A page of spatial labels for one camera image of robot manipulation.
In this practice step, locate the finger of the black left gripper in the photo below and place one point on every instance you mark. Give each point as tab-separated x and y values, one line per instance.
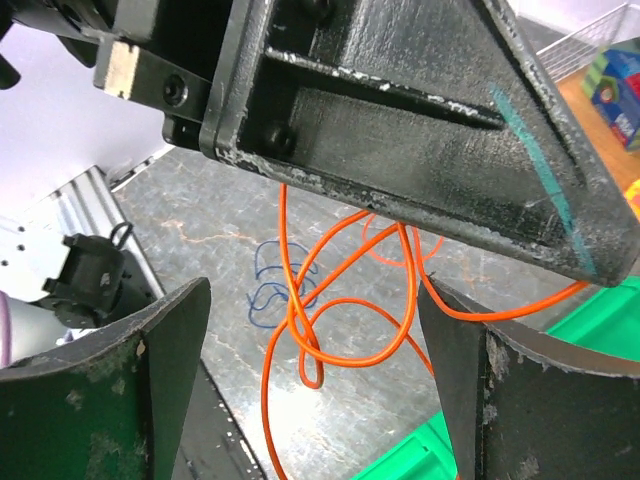
435	113

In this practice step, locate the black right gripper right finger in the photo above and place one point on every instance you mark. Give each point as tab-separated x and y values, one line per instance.
540	400

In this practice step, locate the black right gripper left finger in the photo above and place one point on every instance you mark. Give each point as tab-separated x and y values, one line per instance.
112	404

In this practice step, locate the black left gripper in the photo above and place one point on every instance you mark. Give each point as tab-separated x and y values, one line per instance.
163	55

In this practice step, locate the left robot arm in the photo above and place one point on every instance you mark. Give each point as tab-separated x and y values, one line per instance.
60	30

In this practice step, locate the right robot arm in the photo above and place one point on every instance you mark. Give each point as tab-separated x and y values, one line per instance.
517	403

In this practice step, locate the green compartment bin tray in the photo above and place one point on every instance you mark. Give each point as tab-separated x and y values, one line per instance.
590	320

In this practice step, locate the orange sponge package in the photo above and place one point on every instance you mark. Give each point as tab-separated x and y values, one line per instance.
632	195

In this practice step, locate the white wire wooden shelf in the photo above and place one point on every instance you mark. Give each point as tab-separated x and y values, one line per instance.
572	55

